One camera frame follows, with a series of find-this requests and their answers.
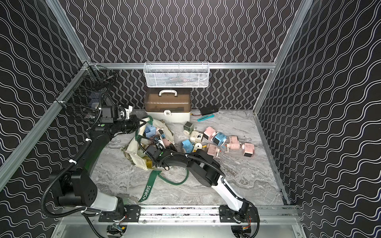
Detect cream tote bag green handles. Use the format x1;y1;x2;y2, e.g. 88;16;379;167
124;116;190;203

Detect blue rounded pencil sharpener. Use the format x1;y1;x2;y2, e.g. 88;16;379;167
182;139;194;153

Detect yellow pencil sharpener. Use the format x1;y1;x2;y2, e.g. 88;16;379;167
193;143;203;152

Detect green pencil sharpener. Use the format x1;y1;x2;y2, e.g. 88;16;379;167
183;122;194;135

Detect cream white pencil sharpener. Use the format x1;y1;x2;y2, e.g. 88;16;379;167
190;131;203;143

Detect pink boxy pencil sharpener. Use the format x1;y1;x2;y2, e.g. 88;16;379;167
206;144;220;158

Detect blue square pencil sharpener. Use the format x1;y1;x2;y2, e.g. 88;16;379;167
212;132;227;146

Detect pink round pencil sharpener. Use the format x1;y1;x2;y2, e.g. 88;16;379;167
226;136;241;153

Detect pink square pencil sharpener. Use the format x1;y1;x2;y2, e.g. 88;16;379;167
242;142;255;158

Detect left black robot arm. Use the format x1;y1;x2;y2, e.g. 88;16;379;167
41;115;147;221

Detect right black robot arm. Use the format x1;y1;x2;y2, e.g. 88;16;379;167
144;145;260;223

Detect light blue pencil sharpener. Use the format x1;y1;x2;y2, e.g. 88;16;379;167
144;124;157;138

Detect brown lid white toolbox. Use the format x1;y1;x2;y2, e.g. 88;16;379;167
144;88;191;123

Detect teal utility knife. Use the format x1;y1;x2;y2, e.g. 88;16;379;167
197;114;215;122

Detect black battery pack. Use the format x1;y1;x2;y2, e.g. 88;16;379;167
199;106;219;116

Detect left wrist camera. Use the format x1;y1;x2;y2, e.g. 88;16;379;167
100;106;133;124

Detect black wire basket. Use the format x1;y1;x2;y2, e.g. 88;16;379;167
58;65;117;121

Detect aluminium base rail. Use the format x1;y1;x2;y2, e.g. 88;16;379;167
90;205;298;225

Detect white wire mesh basket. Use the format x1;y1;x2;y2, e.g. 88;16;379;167
143;61;210;88

